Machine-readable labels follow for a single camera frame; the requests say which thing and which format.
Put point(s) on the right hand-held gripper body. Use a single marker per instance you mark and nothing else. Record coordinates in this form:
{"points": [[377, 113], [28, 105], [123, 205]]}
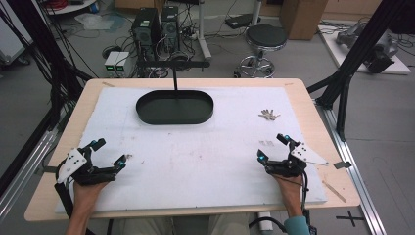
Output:
{"points": [[305, 153]]}

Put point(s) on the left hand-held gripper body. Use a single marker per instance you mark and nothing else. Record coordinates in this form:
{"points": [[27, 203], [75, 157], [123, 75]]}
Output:
{"points": [[72, 163]]}

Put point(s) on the bunch of silver keys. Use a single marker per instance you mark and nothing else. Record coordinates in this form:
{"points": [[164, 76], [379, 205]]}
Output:
{"points": [[269, 114]]}

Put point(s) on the black oval tray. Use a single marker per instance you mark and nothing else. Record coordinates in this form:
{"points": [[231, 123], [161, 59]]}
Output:
{"points": [[174, 107]]}

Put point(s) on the person's left hand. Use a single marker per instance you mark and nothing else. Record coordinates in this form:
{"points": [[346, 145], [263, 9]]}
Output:
{"points": [[85, 196]]}

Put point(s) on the person's right hand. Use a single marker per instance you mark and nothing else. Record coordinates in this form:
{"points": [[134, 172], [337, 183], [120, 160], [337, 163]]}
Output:
{"points": [[289, 191]]}

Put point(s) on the grey tape piece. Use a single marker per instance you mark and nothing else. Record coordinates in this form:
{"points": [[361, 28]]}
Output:
{"points": [[342, 164]]}

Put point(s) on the thin wooden stick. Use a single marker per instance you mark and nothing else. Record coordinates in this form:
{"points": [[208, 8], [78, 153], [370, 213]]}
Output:
{"points": [[334, 191]]}

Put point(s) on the white foam mat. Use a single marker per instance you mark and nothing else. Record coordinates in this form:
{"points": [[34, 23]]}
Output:
{"points": [[195, 163]]}

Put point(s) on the person's beige pants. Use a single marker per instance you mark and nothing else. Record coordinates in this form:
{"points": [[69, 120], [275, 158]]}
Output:
{"points": [[147, 225]]}

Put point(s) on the black tape cross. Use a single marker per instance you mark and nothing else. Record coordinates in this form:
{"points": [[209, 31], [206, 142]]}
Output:
{"points": [[350, 218]]}

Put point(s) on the white power unit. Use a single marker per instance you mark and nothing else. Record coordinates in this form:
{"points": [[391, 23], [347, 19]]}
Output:
{"points": [[122, 62], [111, 61]]}

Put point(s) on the black round stool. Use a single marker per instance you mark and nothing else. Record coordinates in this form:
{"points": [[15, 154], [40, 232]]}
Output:
{"points": [[265, 37]]}

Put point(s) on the white floor board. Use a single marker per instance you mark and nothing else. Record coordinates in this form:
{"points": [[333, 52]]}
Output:
{"points": [[336, 49]]}

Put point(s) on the black computer tower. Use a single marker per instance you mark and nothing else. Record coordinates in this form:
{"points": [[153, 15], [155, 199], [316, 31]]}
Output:
{"points": [[146, 32], [170, 27]]}

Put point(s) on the brown cardboard box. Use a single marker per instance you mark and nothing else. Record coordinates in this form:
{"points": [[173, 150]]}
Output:
{"points": [[301, 18]]}

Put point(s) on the clear plastic sheet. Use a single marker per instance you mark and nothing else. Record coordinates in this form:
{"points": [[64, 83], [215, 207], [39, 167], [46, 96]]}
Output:
{"points": [[94, 21]]}

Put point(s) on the black flat device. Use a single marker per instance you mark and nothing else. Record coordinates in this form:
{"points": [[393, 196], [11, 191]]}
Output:
{"points": [[241, 21]]}

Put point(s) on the grey robot device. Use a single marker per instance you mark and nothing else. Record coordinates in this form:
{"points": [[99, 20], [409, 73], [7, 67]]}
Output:
{"points": [[381, 52]]}

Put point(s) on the white desk leg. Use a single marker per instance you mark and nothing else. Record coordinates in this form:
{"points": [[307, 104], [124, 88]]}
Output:
{"points": [[204, 36]]}

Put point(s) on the white round table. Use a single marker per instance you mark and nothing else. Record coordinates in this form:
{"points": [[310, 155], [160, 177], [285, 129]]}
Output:
{"points": [[71, 6]]}

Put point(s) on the aluminium rail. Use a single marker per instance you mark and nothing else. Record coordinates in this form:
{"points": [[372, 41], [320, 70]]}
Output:
{"points": [[355, 176], [23, 173]]}

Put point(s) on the black metal frame post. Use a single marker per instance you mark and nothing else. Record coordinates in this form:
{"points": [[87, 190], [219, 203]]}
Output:
{"points": [[355, 52], [49, 55]]}

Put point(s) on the black camera stand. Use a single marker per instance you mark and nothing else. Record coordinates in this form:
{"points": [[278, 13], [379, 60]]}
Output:
{"points": [[175, 75]]}

